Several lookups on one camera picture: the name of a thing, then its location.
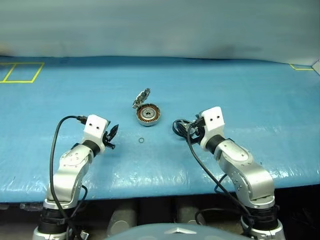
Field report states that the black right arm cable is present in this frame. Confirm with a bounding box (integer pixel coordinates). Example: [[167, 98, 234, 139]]
[[186, 118, 255, 237]]

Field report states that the grey rounded shape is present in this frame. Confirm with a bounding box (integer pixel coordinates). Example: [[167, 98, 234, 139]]
[[106, 201, 138, 237], [174, 199, 206, 226]]

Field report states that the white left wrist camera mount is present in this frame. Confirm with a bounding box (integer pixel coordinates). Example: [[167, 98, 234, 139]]
[[83, 114, 111, 153]]

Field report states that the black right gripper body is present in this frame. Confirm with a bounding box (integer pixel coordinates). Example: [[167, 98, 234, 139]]
[[184, 116, 207, 141]]

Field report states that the grey-blue robot torso dome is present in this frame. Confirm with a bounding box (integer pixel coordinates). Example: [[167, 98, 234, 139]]
[[104, 222, 242, 240]]

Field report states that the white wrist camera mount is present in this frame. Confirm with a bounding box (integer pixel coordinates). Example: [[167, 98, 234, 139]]
[[83, 114, 111, 153], [200, 106, 226, 151]]

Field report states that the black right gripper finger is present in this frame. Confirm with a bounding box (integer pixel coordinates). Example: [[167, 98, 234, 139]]
[[173, 118, 193, 126], [172, 124, 189, 141]]

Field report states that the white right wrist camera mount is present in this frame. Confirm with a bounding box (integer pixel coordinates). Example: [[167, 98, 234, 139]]
[[200, 106, 226, 151]]

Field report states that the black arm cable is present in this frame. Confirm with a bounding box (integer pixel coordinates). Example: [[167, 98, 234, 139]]
[[186, 118, 255, 237], [49, 115, 89, 240]]

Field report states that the round silver metal plate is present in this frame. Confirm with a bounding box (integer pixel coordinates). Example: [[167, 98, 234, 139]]
[[131, 87, 153, 109]]

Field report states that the round copper-wound motor stator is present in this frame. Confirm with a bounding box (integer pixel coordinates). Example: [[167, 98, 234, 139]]
[[136, 102, 162, 128]]

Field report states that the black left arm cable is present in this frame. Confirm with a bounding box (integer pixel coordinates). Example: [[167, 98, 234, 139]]
[[49, 115, 89, 240]]

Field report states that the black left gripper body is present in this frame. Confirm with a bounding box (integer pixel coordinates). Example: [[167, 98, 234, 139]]
[[101, 129, 113, 149]]

